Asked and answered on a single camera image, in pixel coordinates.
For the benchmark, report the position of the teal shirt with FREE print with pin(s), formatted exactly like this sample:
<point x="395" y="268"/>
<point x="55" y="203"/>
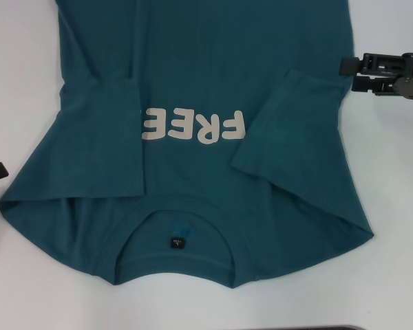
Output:
<point x="192" y="68"/>

